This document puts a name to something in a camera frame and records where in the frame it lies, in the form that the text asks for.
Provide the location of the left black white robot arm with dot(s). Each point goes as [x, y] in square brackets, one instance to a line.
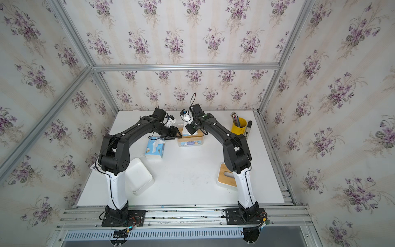
[114, 156]

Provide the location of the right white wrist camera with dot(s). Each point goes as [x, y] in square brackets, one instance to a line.
[185, 116]

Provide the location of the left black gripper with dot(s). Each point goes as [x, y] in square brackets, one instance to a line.
[171, 135]

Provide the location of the clear plastic tissue box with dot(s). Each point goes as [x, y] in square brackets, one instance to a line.
[190, 142]

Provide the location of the yellow pen cup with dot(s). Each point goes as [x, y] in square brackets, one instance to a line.
[241, 128]

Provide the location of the blue tissue paper pack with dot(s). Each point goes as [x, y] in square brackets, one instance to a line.
[185, 131]

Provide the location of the white plastic box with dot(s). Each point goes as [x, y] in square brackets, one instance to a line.
[137, 177]

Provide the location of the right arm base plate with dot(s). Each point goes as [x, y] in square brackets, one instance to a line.
[235, 217]

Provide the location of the pencils in cup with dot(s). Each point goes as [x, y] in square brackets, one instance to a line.
[235, 119]

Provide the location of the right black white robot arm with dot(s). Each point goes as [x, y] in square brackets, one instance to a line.
[236, 154]

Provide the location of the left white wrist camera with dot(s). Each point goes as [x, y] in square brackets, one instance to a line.
[170, 121]

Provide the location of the black marker pen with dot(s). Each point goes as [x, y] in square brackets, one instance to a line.
[248, 129]

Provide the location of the bamboo tissue box lid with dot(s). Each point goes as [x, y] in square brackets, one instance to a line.
[198, 134]

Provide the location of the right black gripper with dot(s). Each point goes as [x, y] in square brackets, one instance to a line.
[190, 129]

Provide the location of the white bamboo-lid tissue box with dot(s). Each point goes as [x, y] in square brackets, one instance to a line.
[225, 178]

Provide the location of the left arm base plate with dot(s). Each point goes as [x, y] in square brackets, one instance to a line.
[123, 219]

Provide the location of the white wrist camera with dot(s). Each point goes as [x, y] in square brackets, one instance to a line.
[170, 121]
[185, 116]

